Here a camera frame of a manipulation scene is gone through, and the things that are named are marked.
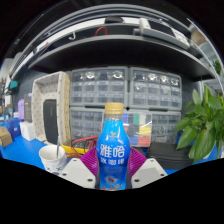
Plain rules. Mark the small white box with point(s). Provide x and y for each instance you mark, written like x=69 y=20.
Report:
x=27 y=130

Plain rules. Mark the grey drawer cabinet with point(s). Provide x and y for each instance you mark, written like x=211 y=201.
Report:
x=98 y=88
x=85 y=123
x=155 y=90
x=166 y=128

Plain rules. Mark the brown cardboard box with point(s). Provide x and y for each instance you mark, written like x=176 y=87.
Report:
x=5 y=137

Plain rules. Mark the black rectangular speaker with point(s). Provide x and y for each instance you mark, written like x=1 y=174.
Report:
x=50 y=121

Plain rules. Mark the black lamp head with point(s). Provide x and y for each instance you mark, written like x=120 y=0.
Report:
x=114 y=19

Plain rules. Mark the white shelf unit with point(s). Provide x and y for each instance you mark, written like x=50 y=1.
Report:
x=200 y=38

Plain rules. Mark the stirrer stick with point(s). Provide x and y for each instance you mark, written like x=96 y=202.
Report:
x=58 y=146

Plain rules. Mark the yellow multimeter with red leads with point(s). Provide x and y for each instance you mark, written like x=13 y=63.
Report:
x=81 y=145

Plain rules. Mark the green potted plant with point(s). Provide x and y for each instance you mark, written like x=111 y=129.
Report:
x=203 y=133

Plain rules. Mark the plain black case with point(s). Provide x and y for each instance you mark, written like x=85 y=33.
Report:
x=168 y=155

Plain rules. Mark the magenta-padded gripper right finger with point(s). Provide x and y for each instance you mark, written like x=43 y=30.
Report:
x=149 y=171

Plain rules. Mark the white paper cup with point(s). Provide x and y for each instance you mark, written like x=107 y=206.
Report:
x=50 y=161

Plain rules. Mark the grey oscilloscope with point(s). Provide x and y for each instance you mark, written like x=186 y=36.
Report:
x=160 y=31

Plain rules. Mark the dark grey upright box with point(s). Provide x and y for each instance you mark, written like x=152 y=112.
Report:
x=28 y=107

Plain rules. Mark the clear box of coloured parts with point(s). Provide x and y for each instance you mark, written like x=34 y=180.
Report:
x=140 y=130

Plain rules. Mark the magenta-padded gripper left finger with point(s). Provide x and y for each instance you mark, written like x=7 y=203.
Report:
x=77 y=172

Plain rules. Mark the blue drink bottle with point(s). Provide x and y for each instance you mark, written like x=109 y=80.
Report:
x=113 y=153

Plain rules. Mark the black wall shelf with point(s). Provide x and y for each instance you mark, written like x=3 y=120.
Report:
x=116 y=51

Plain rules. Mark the blue box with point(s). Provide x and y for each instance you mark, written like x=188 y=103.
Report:
x=13 y=128

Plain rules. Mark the teal object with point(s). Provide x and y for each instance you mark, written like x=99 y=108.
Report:
x=13 y=85

